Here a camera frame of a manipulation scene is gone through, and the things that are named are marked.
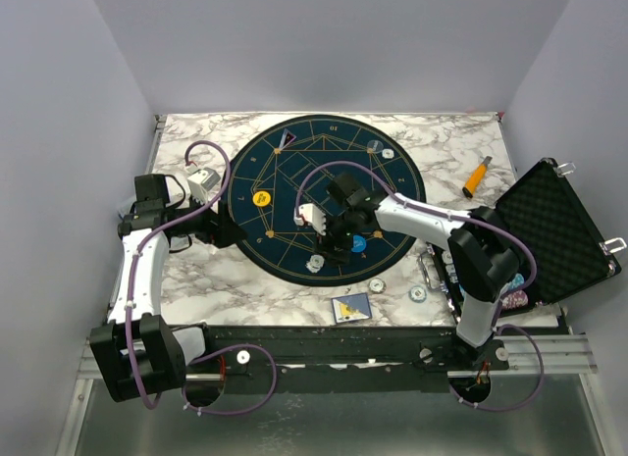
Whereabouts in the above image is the grey 1 poker chip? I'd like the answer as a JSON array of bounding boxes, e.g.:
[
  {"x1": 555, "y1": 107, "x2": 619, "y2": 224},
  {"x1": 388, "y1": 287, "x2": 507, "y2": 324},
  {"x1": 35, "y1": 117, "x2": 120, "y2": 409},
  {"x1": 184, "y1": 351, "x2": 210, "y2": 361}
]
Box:
[{"x1": 369, "y1": 278, "x2": 386, "y2": 293}]

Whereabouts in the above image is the yellow dealer button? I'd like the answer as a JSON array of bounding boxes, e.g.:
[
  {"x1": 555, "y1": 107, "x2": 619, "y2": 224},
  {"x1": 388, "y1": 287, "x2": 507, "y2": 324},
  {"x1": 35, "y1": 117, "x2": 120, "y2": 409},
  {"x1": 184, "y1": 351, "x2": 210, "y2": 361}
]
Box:
[{"x1": 252, "y1": 190, "x2": 272, "y2": 208}]

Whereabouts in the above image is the white 5 poker chip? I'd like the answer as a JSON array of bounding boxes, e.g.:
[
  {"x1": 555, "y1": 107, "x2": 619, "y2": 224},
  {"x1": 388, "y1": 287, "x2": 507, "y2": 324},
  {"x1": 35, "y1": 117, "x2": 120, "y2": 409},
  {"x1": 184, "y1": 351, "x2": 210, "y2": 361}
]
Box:
[{"x1": 305, "y1": 254, "x2": 325, "y2": 274}]

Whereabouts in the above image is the yellow utility knife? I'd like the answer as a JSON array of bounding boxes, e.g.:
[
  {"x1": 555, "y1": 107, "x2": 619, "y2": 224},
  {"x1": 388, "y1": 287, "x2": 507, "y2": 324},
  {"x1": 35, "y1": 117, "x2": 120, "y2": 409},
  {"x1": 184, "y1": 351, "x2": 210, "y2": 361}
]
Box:
[{"x1": 462, "y1": 156, "x2": 493, "y2": 199}]

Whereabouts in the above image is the black poker chip case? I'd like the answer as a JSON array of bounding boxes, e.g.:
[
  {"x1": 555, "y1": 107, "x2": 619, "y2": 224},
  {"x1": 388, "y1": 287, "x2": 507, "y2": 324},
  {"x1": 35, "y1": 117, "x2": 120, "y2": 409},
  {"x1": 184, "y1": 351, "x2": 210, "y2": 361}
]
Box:
[{"x1": 421, "y1": 157, "x2": 628, "y2": 326}]

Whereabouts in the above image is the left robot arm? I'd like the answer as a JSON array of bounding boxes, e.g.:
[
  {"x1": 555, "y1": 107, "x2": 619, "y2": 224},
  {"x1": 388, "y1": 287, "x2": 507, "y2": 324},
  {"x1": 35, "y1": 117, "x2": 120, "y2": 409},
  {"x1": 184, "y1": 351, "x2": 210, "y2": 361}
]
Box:
[{"x1": 89, "y1": 169, "x2": 246, "y2": 402}]

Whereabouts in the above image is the blue small blind button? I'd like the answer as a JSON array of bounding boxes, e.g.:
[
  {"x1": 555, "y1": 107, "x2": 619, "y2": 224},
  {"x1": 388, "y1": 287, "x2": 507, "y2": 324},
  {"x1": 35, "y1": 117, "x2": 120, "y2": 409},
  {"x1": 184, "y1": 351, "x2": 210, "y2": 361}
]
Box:
[{"x1": 351, "y1": 234, "x2": 367, "y2": 253}]

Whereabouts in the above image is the aluminium frame rail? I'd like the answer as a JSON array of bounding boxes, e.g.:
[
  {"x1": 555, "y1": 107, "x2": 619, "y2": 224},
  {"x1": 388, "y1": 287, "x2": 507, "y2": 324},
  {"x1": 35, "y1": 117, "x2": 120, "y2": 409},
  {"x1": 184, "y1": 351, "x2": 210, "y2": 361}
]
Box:
[{"x1": 78, "y1": 332, "x2": 598, "y2": 381}]

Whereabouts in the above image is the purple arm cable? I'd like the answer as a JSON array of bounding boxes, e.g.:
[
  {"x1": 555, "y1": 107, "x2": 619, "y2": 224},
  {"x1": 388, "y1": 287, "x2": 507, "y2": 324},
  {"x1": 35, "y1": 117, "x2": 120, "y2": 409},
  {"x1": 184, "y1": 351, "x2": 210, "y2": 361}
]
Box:
[
  {"x1": 125, "y1": 140, "x2": 279, "y2": 418},
  {"x1": 293, "y1": 160, "x2": 546, "y2": 413}
]

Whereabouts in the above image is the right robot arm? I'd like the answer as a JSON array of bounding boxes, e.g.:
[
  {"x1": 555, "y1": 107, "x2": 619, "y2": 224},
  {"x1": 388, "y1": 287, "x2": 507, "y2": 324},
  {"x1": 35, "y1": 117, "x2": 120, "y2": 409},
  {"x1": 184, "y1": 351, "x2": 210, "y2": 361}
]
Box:
[{"x1": 292, "y1": 166, "x2": 538, "y2": 370}]

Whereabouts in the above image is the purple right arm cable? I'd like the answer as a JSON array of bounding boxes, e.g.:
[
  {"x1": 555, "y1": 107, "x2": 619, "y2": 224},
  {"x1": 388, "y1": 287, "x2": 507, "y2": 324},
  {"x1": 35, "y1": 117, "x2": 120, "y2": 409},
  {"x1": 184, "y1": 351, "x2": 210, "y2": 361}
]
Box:
[{"x1": 293, "y1": 160, "x2": 546, "y2": 413}]

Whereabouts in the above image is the round blue poker mat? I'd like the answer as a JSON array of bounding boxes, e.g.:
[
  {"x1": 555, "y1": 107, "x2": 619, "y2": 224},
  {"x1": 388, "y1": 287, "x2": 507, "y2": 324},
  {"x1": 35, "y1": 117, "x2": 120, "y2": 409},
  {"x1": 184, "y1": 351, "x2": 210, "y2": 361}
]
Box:
[{"x1": 222, "y1": 115, "x2": 426, "y2": 287}]

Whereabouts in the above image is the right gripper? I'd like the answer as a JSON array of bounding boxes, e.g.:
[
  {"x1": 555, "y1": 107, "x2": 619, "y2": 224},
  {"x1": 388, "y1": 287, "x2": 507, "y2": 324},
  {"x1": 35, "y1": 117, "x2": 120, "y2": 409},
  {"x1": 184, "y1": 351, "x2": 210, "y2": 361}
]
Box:
[{"x1": 313, "y1": 208, "x2": 360, "y2": 268}]

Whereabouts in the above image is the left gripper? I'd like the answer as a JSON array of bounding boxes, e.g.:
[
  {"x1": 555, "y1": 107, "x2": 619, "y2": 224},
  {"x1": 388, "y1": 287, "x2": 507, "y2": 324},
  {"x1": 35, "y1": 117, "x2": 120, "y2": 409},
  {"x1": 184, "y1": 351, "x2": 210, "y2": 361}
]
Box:
[{"x1": 172, "y1": 188, "x2": 248, "y2": 247}]

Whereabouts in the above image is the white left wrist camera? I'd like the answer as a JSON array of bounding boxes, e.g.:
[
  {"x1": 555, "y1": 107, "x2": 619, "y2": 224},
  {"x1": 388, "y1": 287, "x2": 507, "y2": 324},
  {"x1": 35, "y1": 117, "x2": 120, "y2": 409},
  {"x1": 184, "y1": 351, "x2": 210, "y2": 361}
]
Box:
[{"x1": 186, "y1": 165, "x2": 221, "y2": 204}]

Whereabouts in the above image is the chrome case handle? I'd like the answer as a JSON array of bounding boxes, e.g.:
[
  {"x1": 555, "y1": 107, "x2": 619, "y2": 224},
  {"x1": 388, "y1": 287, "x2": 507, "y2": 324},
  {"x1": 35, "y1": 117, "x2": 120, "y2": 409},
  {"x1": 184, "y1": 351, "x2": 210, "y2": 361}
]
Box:
[{"x1": 417, "y1": 251, "x2": 444, "y2": 292}]

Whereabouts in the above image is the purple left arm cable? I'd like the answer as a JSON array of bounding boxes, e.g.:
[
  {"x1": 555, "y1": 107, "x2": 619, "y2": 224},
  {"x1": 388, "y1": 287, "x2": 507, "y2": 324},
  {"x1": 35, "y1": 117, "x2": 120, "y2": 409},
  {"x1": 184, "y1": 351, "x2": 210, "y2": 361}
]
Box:
[{"x1": 125, "y1": 140, "x2": 279, "y2": 418}]

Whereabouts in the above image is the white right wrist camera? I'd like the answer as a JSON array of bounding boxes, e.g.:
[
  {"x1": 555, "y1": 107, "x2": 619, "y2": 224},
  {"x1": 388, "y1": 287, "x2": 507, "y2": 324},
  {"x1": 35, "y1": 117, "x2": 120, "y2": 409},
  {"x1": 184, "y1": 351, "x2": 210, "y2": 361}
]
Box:
[{"x1": 293, "y1": 203, "x2": 327, "y2": 236}]

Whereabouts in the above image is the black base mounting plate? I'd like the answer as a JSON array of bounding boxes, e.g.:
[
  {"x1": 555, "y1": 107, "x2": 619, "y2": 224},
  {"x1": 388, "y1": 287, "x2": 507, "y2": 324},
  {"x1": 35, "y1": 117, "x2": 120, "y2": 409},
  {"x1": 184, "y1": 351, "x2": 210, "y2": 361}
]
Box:
[{"x1": 100, "y1": 321, "x2": 511, "y2": 396}]

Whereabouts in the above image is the clear big blind button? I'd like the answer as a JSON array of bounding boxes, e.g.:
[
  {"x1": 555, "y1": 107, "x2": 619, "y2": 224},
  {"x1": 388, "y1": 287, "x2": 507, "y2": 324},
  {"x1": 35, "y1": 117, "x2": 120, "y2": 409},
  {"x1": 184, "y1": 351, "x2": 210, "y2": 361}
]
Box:
[{"x1": 366, "y1": 139, "x2": 385, "y2": 154}]

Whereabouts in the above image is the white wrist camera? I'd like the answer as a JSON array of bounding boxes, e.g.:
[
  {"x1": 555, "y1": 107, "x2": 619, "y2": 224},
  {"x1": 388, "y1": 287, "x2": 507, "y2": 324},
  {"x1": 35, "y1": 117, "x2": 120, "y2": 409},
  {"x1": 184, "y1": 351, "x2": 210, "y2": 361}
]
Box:
[
  {"x1": 186, "y1": 165, "x2": 221, "y2": 204},
  {"x1": 293, "y1": 203, "x2": 327, "y2": 236}
]

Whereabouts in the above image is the blue playing card box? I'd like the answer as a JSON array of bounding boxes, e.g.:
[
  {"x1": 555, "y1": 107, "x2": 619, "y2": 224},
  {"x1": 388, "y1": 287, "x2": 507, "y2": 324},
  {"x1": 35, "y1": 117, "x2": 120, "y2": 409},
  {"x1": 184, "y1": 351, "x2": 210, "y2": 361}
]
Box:
[{"x1": 331, "y1": 293, "x2": 372, "y2": 325}]

